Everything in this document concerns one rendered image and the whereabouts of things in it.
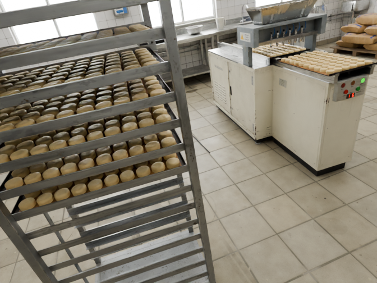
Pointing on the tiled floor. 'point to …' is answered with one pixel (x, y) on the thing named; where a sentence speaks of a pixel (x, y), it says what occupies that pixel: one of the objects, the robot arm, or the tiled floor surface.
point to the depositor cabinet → (243, 92)
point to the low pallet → (354, 50)
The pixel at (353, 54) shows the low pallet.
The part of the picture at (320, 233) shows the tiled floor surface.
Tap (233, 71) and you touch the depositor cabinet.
